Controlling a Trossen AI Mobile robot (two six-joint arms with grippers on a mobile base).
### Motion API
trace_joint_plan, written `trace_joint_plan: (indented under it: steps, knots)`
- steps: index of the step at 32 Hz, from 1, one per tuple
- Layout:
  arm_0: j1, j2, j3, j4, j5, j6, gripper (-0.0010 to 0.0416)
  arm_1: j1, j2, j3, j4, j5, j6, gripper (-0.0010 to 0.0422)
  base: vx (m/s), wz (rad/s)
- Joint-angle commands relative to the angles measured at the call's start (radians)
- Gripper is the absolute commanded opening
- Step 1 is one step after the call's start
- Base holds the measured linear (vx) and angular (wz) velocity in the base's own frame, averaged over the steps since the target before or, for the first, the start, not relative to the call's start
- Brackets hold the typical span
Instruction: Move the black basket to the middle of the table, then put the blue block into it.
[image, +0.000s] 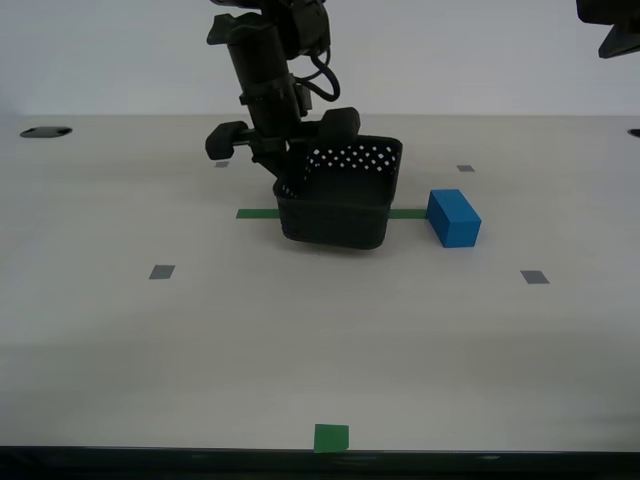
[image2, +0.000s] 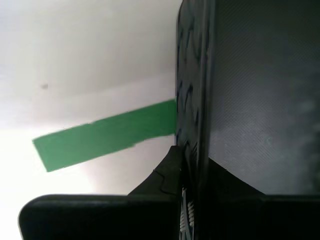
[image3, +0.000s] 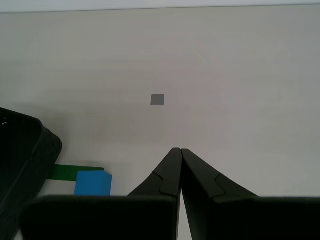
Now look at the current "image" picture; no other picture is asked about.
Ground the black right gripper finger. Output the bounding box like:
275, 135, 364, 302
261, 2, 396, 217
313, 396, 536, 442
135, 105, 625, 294
577, 0, 640, 60
619, 0, 640, 36

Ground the long green tape strip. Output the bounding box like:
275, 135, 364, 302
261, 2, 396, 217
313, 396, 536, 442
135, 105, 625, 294
235, 208, 429, 221

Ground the green tape square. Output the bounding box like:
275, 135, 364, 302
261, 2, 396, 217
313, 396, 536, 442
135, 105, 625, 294
313, 423, 350, 455

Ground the black perforated plastic basket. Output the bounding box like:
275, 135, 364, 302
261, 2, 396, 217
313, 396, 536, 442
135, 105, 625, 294
272, 133, 404, 252

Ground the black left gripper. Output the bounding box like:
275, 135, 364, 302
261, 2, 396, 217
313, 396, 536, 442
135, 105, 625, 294
204, 106, 363, 185

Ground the blue rectangular block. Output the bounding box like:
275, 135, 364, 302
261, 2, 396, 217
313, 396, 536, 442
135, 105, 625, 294
426, 188, 483, 249

